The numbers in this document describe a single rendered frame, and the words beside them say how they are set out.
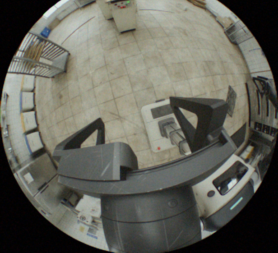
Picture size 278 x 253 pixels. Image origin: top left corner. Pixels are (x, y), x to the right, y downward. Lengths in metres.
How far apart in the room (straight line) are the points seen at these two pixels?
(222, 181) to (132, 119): 1.35
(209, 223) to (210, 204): 0.10
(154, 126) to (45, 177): 3.03
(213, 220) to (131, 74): 1.63
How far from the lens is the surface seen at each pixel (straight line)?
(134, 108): 1.41
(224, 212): 0.38
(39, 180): 3.04
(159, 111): 1.17
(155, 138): 1.23
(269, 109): 3.24
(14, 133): 3.83
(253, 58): 4.35
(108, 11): 2.32
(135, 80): 1.45
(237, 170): 0.37
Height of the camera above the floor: 1.40
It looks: 83 degrees down
